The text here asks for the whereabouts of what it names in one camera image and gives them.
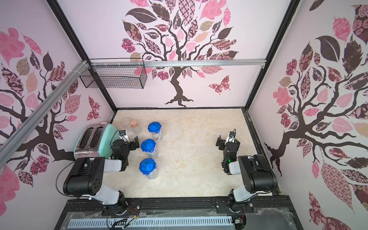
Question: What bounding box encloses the blue lid container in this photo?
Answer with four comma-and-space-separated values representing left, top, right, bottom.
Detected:
139, 158, 158, 180
140, 139, 158, 159
148, 122, 163, 142

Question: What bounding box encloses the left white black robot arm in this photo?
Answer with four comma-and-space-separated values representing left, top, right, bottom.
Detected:
55, 136, 140, 213

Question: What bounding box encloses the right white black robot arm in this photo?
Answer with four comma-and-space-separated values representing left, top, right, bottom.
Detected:
216, 132, 278, 208

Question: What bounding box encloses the small bottle cork lid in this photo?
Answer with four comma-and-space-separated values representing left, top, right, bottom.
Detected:
130, 120, 142, 136

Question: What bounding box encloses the clear glass tumbler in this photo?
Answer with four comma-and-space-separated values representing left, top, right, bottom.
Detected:
120, 117, 132, 132

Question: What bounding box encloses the mint chrome toaster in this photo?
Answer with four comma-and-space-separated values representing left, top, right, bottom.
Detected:
74, 123, 120, 160

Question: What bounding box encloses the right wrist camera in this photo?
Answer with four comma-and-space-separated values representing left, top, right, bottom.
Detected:
226, 130, 238, 143

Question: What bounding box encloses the black wire basket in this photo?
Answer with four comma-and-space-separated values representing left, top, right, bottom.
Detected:
80, 57, 148, 89

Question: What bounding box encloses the black base frame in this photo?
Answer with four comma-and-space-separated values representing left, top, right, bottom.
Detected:
55, 195, 302, 230

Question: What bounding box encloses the back aluminium rail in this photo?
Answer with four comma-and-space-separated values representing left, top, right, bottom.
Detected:
91, 59, 266, 68

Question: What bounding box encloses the aluminium rail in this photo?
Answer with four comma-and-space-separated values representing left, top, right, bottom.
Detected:
1, 60, 89, 167
91, 59, 266, 68

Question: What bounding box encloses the white slotted cable duct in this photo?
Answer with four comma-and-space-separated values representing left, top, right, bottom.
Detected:
66, 216, 233, 230

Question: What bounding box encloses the left aluminium rail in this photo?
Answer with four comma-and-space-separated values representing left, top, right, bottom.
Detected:
1, 60, 89, 167

